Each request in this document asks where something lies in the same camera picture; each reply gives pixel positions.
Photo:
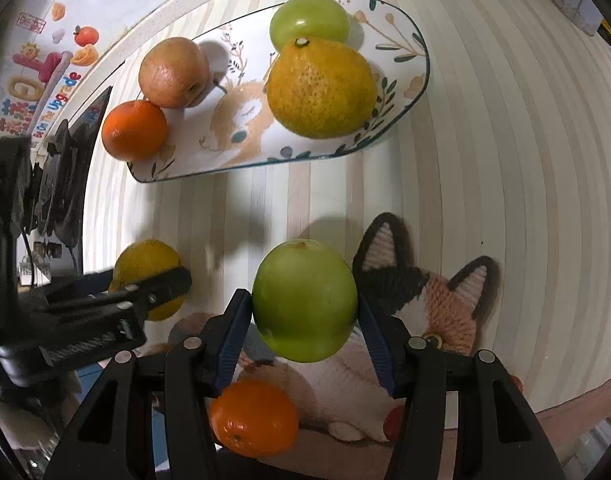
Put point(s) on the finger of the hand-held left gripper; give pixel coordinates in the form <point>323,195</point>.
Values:
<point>165,282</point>

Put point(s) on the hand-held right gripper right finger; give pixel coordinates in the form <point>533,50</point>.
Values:
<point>378,342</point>

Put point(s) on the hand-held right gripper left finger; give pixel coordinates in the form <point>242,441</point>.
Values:
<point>231,332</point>

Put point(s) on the yellow citrus fruit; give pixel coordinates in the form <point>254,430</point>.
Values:
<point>145,257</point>

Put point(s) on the large green apple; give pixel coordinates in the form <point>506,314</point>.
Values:
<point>305,300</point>

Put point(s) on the floral fox print plate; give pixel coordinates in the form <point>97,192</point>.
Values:
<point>245,127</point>

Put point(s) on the knitted cat-shaped mat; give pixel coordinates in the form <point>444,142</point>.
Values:
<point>435,305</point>

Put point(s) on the orange tangerine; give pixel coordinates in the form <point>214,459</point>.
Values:
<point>253,417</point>
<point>134,130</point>

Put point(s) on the brown russet apple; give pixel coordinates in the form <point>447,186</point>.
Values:
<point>173,72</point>

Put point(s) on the large yellow-orange citrus fruit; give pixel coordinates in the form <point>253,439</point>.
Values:
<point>320,90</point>

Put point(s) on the small green apple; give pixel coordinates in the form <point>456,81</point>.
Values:
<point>310,17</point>

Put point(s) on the white carton box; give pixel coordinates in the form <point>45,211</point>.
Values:
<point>575,0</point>

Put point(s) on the colourful wall sticker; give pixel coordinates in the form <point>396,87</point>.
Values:
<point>40,85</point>

